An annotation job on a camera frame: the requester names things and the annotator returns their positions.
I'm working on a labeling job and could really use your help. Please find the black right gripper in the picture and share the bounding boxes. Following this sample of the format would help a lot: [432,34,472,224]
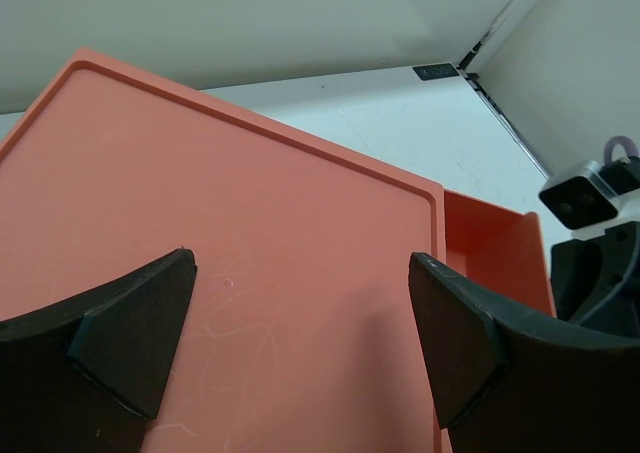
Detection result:
[409,221,639,452]

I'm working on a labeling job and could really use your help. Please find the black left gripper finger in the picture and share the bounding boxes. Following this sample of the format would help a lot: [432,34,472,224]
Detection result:
[1,249,196,452]

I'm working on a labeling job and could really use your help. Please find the red drawer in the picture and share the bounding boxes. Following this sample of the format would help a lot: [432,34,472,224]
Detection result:
[444,191,556,316]

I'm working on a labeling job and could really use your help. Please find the red drawer box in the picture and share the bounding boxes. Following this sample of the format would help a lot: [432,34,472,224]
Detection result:
[1,50,446,452]

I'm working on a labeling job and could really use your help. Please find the black table label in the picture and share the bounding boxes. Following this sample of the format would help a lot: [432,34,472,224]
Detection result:
[413,63,459,81]

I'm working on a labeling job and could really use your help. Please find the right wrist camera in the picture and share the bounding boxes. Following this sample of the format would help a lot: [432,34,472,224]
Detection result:
[539,156,639,240]

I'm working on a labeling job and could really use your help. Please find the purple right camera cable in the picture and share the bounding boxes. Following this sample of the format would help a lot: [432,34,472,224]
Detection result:
[603,136,637,165]

